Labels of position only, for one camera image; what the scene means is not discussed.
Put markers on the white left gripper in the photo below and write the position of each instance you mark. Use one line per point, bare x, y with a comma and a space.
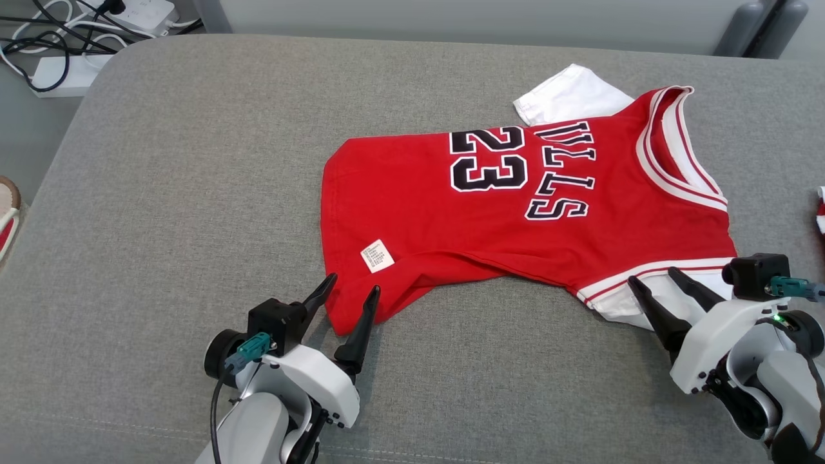
316, 380

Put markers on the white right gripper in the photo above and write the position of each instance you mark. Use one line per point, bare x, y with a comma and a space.
709, 348

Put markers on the red jersey with number 23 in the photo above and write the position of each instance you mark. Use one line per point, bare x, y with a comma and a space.
419, 193

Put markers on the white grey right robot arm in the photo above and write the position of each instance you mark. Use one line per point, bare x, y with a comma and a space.
786, 386

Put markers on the wide white partition panel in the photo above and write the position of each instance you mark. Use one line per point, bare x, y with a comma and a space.
483, 19

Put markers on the black power plug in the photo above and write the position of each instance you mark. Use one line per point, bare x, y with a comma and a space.
111, 6

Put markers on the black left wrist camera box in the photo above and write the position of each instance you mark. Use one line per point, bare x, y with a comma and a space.
277, 322

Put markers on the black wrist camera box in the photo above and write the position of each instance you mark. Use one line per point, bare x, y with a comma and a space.
754, 274
277, 322

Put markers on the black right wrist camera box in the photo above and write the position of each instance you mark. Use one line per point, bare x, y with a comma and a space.
754, 274

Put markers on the teal left camera connector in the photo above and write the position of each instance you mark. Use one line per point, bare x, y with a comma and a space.
248, 351

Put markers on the teal camera connector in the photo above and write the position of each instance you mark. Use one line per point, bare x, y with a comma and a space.
248, 351
789, 287

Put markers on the teal right camera connector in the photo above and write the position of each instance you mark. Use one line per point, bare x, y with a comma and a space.
789, 287

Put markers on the grey partition post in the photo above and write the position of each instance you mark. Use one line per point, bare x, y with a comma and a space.
783, 32
738, 32
213, 14

